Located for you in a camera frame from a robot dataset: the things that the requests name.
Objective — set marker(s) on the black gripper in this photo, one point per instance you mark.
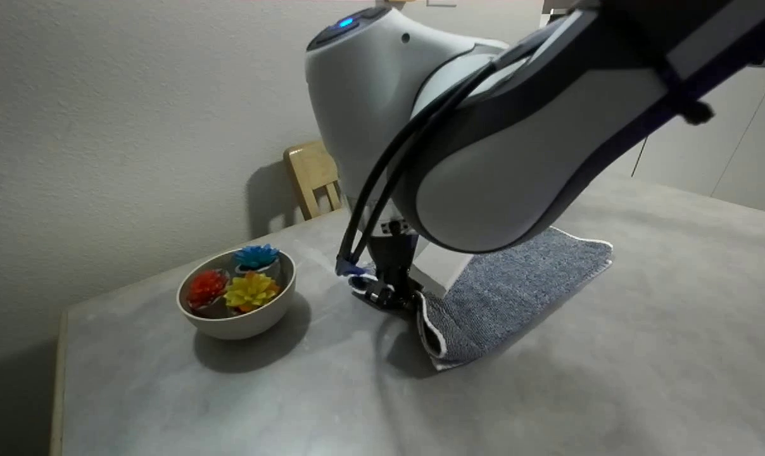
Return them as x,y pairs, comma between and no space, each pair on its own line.
393,254

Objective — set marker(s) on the blue-grey towel with white trim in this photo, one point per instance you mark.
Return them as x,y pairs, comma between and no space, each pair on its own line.
517,287

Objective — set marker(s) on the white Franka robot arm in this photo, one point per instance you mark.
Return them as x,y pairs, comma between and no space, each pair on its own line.
526,169

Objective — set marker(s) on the yellow flower decoration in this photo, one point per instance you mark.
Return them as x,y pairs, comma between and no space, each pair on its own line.
252,293

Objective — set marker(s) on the blue flower decoration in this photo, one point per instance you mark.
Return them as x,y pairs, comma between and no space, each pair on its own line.
257,256

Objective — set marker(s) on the light wooden short-slat chair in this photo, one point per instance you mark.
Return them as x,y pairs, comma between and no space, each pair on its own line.
313,174

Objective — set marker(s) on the cream ceramic bowl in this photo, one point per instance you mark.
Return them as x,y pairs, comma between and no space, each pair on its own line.
240,326

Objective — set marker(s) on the red flower decoration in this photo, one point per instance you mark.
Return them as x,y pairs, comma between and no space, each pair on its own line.
207,289

